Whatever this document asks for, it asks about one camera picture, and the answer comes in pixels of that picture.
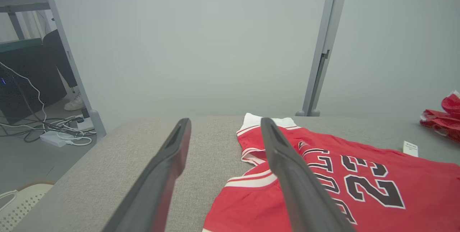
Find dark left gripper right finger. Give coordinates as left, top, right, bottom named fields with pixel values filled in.
left=261, top=117, right=354, bottom=232

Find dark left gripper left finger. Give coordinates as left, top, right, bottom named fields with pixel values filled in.
left=102, top=118, right=192, bottom=232

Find red basketball jersey white sleeves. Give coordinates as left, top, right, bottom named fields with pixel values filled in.
left=202, top=113, right=460, bottom=232

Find red shorts with white trim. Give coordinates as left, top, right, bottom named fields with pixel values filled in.
left=420, top=90, right=460, bottom=143

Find white sneaker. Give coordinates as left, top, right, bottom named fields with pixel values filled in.
left=64, top=92, right=86, bottom=111

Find cream plastic laundry basket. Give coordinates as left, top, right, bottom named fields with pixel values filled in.
left=0, top=182, right=54, bottom=232

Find dark trouser leg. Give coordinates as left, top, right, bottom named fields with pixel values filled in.
left=43, top=29, right=78, bottom=89

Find black computer case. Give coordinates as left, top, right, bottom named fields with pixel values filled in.
left=0, top=40, right=67, bottom=125

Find white floor cable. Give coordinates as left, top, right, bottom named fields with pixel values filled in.
left=65, top=115, right=93, bottom=146

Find black floor cable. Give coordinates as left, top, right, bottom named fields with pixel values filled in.
left=0, top=117, right=96, bottom=143

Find grey partition post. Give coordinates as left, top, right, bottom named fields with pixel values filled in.
left=295, top=0, right=351, bottom=117
left=40, top=0, right=107, bottom=139

